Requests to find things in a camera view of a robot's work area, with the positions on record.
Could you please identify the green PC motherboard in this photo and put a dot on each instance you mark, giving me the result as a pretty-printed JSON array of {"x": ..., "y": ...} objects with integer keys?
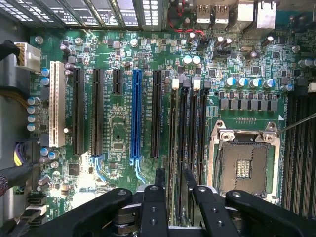
[{"x": 118, "y": 118}]

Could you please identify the thin metal locking lever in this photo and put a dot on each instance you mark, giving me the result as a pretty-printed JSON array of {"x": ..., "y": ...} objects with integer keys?
[{"x": 296, "y": 124}]

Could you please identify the black fan header connector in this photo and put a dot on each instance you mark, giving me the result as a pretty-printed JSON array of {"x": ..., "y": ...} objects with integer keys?
[{"x": 221, "y": 53}]

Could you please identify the silver ethernet port block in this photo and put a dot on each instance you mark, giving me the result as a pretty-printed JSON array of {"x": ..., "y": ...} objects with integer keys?
[{"x": 266, "y": 14}]

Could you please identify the white SATA port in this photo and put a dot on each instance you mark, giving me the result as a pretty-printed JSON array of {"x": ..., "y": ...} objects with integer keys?
[{"x": 35, "y": 211}]

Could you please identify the RAM slot with black latch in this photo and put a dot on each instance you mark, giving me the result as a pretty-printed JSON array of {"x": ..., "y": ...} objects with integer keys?
[
  {"x": 300, "y": 148},
  {"x": 184, "y": 111},
  {"x": 288, "y": 148},
  {"x": 203, "y": 111}
]

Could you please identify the silver CPU socket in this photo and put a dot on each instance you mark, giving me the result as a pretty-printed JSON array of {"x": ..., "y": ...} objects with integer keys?
[{"x": 243, "y": 168}]

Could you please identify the white power connector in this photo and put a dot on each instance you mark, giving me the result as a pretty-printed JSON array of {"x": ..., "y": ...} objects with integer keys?
[{"x": 29, "y": 58}]

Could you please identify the grey metal PC case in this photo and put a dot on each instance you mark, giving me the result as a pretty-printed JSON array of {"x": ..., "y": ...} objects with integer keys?
[{"x": 10, "y": 74}]

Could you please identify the white PCI expansion slot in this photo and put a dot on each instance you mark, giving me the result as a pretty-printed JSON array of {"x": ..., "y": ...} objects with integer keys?
[{"x": 57, "y": 103}]

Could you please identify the RAM slot with white latch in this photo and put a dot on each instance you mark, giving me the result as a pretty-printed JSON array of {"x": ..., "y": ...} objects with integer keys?
[
  {"x": 311, "y": 148},
  {"x": 193, "y": 111},
  {"x": 175, "y": 84}
]

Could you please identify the long black expansion slot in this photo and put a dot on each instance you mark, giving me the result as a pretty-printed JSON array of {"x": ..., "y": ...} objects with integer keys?
[
  {"x": 156, "y": 113},
  {"x": 78, "y": 111},
  {"x": 97, "y": 111}
]

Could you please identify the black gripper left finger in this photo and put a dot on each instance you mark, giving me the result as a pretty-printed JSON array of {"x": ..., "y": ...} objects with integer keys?
[{"x": 154, "y": 217}]

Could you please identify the silver USB port block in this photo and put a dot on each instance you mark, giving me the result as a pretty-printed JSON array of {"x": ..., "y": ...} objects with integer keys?
[
  {"x": 203, "y": 13},
  {"x": 221, "y": 13}
]

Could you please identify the blue expansion slot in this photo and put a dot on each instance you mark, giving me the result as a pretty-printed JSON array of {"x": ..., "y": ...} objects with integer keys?
[{"x": 136, "y": 113}]

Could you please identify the black SATA port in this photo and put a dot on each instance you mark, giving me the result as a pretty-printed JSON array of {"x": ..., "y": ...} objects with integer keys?
[{"x": 37, "y": 199}]

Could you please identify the short black expansion slot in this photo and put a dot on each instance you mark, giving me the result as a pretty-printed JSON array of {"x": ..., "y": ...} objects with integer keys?
[{"x": 117, "y": 81}]

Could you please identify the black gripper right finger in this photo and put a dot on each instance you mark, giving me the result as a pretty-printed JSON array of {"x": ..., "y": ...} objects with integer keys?
[{"x": 214, "y": 217}]

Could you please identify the blue-topped capacitor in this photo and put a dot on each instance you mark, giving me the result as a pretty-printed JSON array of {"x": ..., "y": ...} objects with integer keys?
[
  {"x": 230, "y": 82},
  {"x": 186, "y": 60},
  {"x": 196, "y": 60},
  {"x": 242, "y": 82},
  {"x": 268, "y": 83},
  {"x": 254, "y": 83}
]

